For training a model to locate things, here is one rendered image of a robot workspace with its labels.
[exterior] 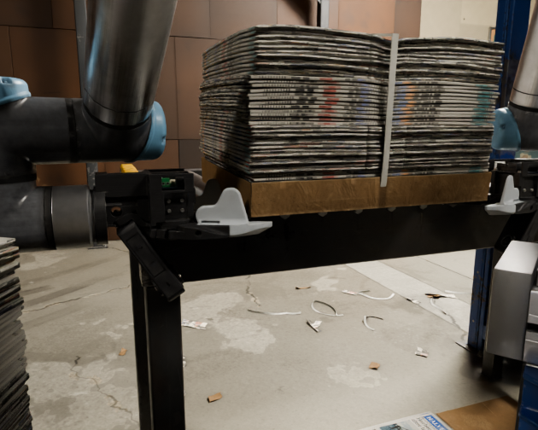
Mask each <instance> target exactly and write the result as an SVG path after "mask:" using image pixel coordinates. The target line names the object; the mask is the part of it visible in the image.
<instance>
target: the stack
mask: <svg viewBox="0 0 538 430"><path fill-rule="evenodd" d="M14 244H16V243H15V238H7V237H0V430H32V415H31V411H30V410H29V405H30V404H29V400H30V396H29V395H27V391H28V385H25V382H26V381H27V380H28V379H29V373H26V368H25V367H26V366H27V362H25V361H26V360H27V359H26V357H22V356H23V355H24V354H25V349H26V346H25V344H26V343H27V340H23V339H25V338H26V334H25V330H24V329H19V328H21V327H23V324H22V323H21V322H20V320H15V319H16V318H18V317H20V316H22V311H21V310H23V309H24V305H22V304H23V303H24V298H23V297H20V294H19V292H18V291H20V284H18V282H20V278H19V277H18V276H11V275H13V274H14V273H15V270H16V269H18V268H20V262H17V261H15V259H17V258H19V257H20V254H19V247H14V246H12V245H14Z"/></svg>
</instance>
